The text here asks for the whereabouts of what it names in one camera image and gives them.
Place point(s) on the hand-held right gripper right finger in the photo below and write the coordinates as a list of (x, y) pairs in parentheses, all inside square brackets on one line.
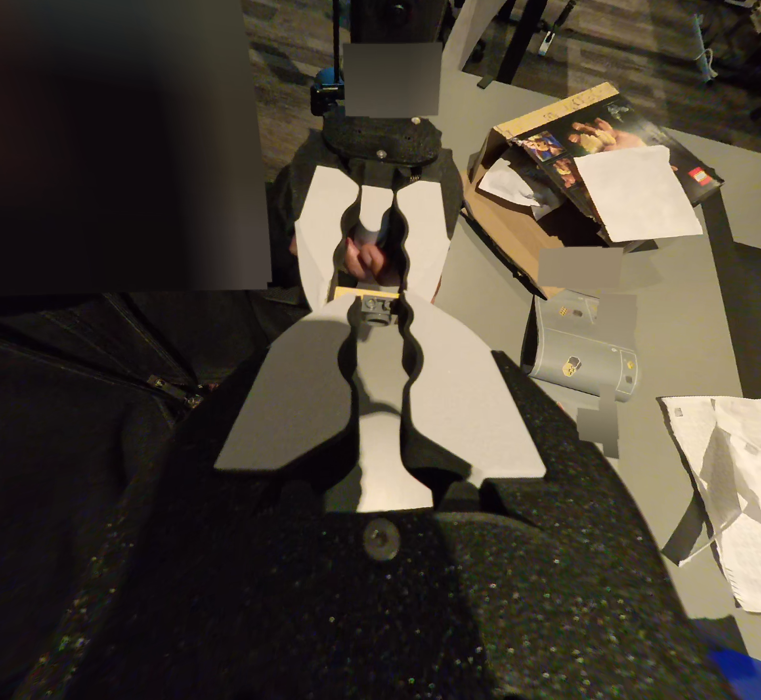
[(469, 408)]

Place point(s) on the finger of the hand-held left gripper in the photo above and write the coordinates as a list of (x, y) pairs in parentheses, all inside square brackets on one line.
[(318, 224), (428, 230)]

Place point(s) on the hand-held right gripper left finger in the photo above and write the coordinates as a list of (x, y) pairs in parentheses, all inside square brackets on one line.
[(285, 402)]

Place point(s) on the tan toy brick plate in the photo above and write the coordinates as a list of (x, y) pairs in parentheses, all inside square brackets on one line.
[(356, 293)]

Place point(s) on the small dark grey toy brick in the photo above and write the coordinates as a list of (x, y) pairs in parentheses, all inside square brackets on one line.
[(377, 310)]

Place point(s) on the blue plastic bin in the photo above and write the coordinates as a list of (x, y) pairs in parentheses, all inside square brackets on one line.
[(740, 670)]

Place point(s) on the black stand with blue knob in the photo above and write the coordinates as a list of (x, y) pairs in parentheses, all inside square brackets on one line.
[(330, 87)]

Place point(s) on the person's black jacket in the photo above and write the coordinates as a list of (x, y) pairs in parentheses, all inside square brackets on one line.
[(89, 414)]

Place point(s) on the open cardboard toy box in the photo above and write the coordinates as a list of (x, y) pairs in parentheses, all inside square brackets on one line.
[(624, 194)]

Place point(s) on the crumpled white paper bags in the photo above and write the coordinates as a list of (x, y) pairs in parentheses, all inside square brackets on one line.
[(725, 474)]

